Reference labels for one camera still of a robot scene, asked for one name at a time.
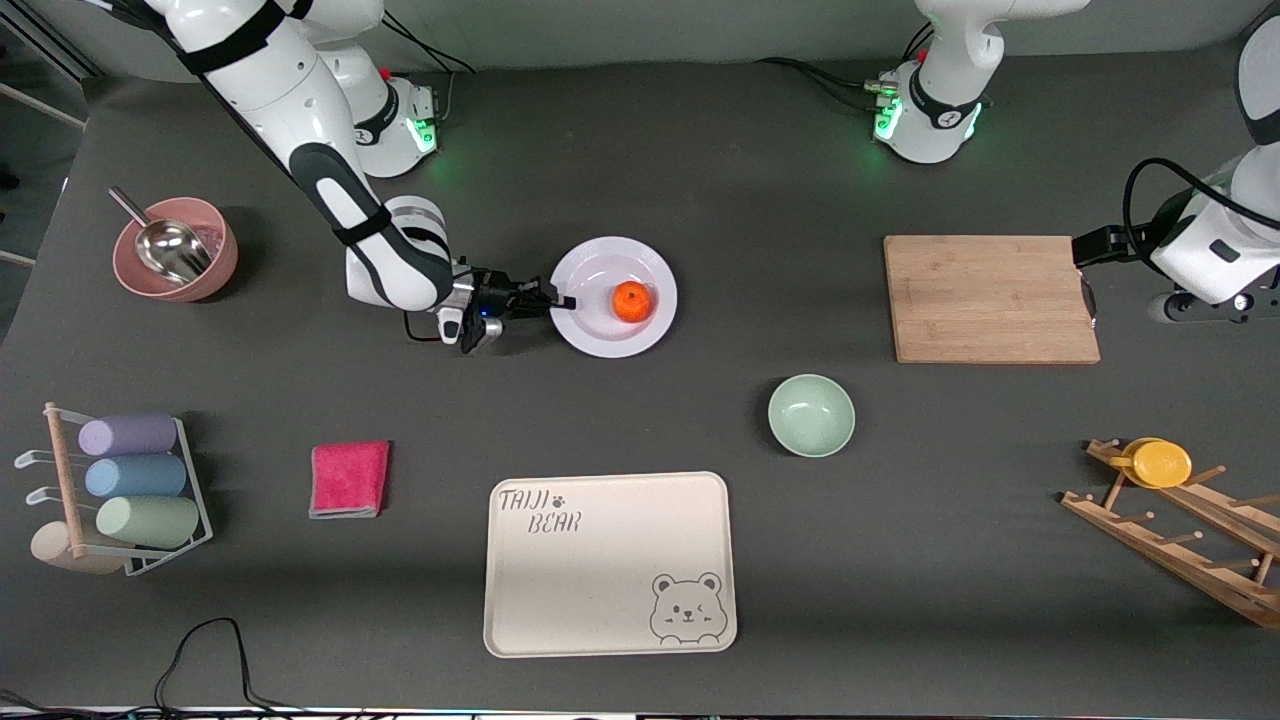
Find white round plate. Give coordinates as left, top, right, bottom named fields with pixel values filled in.
left=549, top=236, right=679, bottom=359

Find wooden cutting board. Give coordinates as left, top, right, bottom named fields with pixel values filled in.
left=883, top=235, right=1102, bottom=365

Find yellow cup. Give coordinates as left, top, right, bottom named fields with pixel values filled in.
left=1120, top=438, right=1193, bottom=490

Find pink folded cloth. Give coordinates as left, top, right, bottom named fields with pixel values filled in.
left=308, top=440, right=392, bottom=520

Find cream bear print tray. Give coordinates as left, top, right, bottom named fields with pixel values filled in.
left=483, top=471, right=739, bottom=659

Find pink bowl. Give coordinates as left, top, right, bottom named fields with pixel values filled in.
left=112, top=196, right=240, bottom=303

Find pale green bowl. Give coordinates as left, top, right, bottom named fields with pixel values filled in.
left=767, top=374, right=857, bottom=459

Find wooden peg drying rack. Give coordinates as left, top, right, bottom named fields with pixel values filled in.
left=1060, top=438, right=1280, bottom=630

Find metal scoop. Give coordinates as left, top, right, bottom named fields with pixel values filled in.
left=108, top=186, right=214, bottom=285

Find purple cup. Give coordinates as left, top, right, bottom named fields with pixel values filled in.
left=78, top=413, right=179, bottom=458

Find blue cup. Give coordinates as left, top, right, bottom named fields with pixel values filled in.
left=84, top=455, right=189, bottom=499

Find green cup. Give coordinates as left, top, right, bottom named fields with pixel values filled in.
left=95, top=495, right=201, bottom=550

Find beige cup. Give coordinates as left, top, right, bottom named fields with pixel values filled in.
left=30, top=521, right=126, bottom=576

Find black right arm base cables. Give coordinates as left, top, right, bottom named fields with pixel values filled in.
left=375, top=15, right=476, bottom=126

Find black arm base cables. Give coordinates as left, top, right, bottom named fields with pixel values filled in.
left=755, top=25, right=936, bottom=116
left=375, top=15, right=476, bottom=126

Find black left arm base cables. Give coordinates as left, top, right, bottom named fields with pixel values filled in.
left=755, top=25, right=936, bottom=116

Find black table cable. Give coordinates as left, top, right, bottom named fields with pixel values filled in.
left=155, top=618, right=291, bottom=716

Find white wire cup rack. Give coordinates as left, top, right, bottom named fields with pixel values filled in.
left=14, top=402, right=214, bottom=578

